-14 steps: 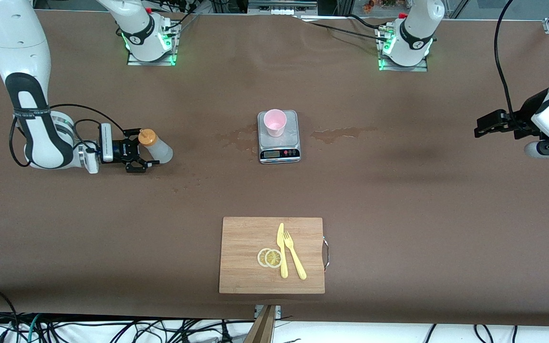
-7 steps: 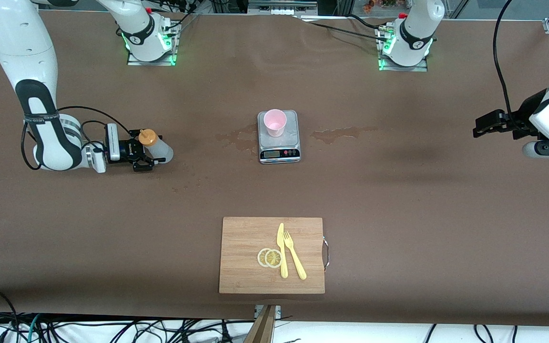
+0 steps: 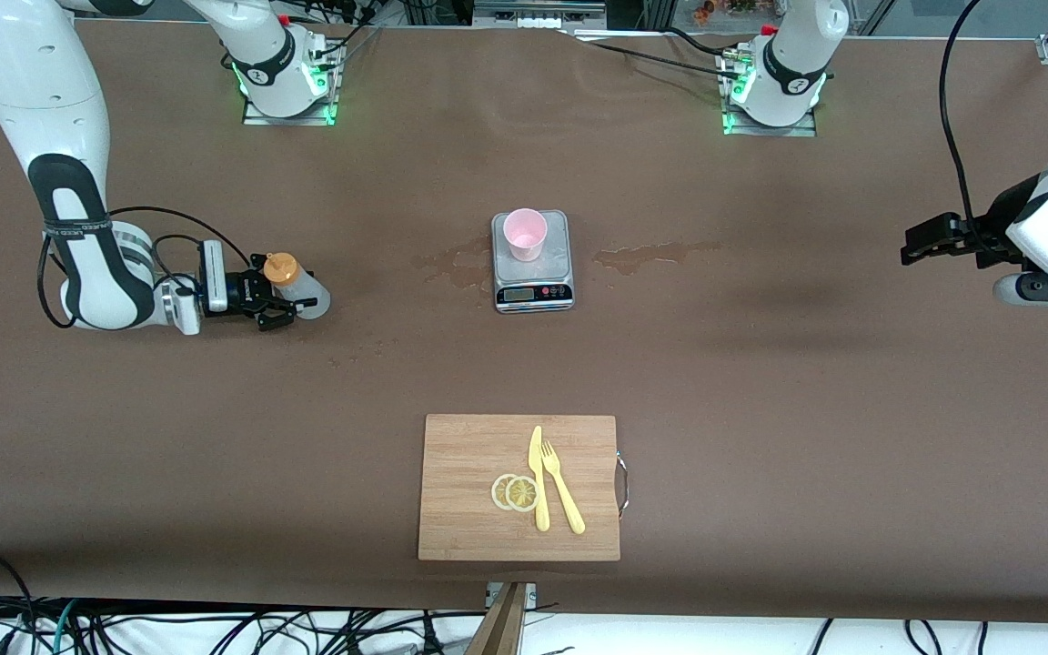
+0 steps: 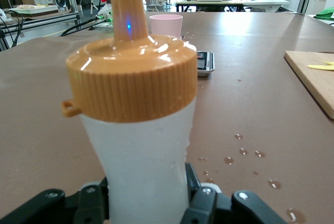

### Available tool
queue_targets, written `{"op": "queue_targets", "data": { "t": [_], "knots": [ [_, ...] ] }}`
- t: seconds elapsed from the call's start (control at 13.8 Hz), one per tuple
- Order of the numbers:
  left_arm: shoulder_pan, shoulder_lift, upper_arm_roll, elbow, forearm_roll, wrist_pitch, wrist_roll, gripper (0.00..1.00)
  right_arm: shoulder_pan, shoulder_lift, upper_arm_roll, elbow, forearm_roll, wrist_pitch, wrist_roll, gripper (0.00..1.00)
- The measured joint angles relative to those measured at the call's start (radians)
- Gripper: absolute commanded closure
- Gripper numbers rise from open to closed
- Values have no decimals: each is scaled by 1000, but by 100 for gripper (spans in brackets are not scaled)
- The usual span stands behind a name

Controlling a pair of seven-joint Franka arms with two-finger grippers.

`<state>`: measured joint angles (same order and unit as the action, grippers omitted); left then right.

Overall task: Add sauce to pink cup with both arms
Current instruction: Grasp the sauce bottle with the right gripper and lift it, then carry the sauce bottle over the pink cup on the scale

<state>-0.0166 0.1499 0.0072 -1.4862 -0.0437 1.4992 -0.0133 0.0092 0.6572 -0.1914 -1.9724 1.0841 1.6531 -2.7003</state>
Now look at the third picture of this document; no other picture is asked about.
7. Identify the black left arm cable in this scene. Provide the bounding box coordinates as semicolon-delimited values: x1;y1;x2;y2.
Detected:
939;0;989;233

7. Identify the wooden cutting board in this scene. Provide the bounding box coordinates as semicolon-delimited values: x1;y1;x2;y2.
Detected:
418;414;630;562

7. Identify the brown table cover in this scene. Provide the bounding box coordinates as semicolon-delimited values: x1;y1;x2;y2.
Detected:
0;16;1048;625

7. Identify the clear sauce bottle orange cap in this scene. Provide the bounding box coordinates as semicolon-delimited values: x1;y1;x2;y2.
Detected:
263;252;332;322

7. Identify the yellow plastic fork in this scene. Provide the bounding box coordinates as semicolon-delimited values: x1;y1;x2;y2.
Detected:
540;440;587;536

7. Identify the teal floor cable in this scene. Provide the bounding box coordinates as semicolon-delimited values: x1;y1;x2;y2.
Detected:
53;599;81;655

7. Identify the yellow plastic knife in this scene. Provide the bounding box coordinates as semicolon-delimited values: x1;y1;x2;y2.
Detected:
529;425;551;533

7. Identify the black cable on table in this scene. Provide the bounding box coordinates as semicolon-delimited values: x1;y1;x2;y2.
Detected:
569;25;743;92

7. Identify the pink plastic cup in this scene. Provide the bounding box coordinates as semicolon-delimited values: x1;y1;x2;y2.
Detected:
503;208;549;263

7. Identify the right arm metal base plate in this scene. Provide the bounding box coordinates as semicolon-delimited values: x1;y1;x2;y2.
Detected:
242;41;339;127

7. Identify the silver digital kitchen scale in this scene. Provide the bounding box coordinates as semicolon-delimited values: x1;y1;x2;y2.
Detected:
490;210;576;315

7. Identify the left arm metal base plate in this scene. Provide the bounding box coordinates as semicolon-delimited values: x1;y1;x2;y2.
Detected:
720;50;818;138

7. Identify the wooden metal bracket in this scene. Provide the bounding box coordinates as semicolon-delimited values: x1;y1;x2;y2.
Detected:
465;582;539;655

